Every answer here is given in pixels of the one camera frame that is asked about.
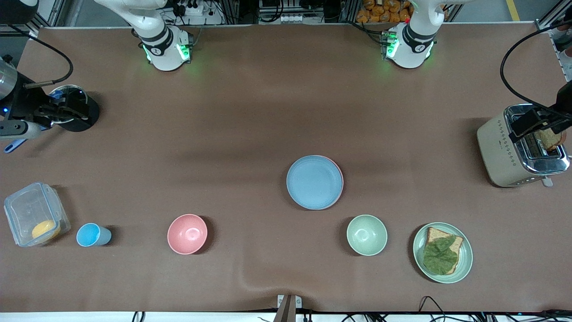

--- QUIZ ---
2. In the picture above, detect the yellow food piece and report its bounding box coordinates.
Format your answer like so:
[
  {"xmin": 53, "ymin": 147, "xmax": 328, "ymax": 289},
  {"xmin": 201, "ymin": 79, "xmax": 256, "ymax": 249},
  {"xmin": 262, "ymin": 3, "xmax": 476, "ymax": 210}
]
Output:
[{"xmin": 31, "ymin": 220, "xmax": 61, "ymax": 242}]

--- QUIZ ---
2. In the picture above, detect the blue cup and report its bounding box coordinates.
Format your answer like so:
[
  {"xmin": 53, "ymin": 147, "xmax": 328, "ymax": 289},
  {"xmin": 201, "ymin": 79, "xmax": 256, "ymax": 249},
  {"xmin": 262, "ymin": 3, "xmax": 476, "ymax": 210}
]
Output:
[{"xmin": 76, "ymin": 223, "xmax": 112, "ymax": 247}]

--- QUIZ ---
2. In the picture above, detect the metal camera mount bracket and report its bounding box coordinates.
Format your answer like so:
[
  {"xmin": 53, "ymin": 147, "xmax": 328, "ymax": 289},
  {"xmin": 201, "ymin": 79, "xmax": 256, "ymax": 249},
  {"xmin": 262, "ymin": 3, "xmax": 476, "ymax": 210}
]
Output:
[{"xmin": 277, "ymin": 294, "xmax": 302, "ymax": 322}]

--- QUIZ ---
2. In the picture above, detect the green plate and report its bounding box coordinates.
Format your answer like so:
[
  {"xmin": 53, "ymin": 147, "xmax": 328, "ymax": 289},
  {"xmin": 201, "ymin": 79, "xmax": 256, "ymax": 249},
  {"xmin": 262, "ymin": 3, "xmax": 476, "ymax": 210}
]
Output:
[{"xmin": 412, "ymin": 222, "xmax": 473, "ymax": 284}]

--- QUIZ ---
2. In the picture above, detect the green lettuce leaf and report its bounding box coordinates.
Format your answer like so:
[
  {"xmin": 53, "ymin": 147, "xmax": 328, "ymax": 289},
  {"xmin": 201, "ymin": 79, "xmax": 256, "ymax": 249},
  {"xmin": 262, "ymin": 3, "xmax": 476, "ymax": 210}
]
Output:
[{"xmin": 423, "ymin": 236, "xmax": 459, "ymax": 274}]

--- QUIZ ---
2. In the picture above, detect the beige chrome toaster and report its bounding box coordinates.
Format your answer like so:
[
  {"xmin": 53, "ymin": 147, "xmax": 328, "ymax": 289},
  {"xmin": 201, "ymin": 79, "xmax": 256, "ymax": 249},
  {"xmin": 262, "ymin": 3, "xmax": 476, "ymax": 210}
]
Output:
[{"xmin": 476, "ymin": 104, "xmax": 571, "ymax": 188}]

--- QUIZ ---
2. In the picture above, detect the blue plate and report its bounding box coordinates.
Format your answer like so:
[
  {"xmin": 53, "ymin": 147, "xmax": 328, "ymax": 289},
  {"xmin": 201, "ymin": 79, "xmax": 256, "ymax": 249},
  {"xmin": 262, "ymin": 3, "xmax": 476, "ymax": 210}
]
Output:
[{"xmin": 286, "ymin": 155, "xmax": 343, "ymax": 210}]

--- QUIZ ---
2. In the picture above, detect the clear plastic container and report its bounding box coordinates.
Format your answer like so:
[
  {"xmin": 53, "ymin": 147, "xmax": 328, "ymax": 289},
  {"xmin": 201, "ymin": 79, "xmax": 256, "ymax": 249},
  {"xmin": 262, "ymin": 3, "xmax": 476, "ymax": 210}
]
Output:
[{"xmin": 4, "ymin": 182, "xmax": 71, "ymax": 247}]

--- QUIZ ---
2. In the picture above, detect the pink bowl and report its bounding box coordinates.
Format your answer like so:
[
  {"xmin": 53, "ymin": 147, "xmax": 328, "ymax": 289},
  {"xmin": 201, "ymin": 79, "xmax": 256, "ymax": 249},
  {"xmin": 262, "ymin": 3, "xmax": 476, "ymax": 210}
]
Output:
[{"xmin": 167, "ymin": 214, "xmax": 208, "ymax": 255}]

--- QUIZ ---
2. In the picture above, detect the green bowl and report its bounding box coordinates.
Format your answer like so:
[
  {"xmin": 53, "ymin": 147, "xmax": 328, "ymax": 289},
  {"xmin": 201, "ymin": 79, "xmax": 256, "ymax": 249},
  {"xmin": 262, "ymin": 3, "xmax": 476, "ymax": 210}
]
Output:
[{"xmin": 346, "ymin": 215, "xmax": 388, "ymax": 256}]

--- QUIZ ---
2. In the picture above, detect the bag of orange buns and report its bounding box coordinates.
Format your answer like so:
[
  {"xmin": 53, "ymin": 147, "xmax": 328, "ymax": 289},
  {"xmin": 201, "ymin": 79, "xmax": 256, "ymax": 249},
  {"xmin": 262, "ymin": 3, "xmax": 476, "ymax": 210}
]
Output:
[{"xmin": 356, "ymin": 0, "xmax": 414, "ymax": 24}]

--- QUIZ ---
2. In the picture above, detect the brown bread slice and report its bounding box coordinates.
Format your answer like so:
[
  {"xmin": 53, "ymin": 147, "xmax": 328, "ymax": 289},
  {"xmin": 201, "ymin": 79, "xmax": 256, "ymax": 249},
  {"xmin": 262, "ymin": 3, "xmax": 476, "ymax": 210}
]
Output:
[{"xmin": 424, "ymin": 227, "xmax": 464, "ymax": 275}]

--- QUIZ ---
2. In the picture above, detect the toast slice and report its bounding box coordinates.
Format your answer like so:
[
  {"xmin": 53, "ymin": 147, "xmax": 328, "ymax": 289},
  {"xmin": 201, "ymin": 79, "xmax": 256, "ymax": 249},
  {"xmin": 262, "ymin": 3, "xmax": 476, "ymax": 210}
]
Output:
[{"xmin": 536, "ymin": 129, "xmax": 566, "ymax": 152}]

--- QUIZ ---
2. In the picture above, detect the black utensil holder cup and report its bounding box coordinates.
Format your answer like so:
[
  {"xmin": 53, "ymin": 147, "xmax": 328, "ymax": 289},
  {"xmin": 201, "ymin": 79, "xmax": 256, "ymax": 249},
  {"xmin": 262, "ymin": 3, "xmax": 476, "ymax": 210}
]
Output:
[{"xmin": 47, "ymin": 84, "xmax": 100, "ymax": 132}]

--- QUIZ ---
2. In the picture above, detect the aluminium frame profile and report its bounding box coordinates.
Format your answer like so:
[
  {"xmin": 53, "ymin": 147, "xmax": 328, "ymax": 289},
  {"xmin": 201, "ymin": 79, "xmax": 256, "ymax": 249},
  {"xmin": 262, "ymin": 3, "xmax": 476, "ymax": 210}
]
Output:
[
  {"xmin": 0, "ymin": 0, "xmax": 72, "ymax": 36},
  {"xmin": 535, "ymin": 0, "xmax": 572, "ymax": 33}
]

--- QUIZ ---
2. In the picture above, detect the black looped cable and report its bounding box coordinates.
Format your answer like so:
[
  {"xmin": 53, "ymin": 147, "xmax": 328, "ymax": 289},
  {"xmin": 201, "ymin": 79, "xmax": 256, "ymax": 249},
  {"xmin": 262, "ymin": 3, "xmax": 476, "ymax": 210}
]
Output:
[{"xmin": 418, "ymin": 296, "xmax": 447, "ymax": 322}]

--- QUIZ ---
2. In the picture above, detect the pink plate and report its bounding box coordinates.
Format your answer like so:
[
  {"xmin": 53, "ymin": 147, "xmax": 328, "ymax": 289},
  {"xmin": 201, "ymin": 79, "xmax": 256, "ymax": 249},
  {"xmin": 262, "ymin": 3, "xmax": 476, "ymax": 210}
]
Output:
[{"xmin": 323, "ymin": 156, "xmax": 344, "ymax": 204}]

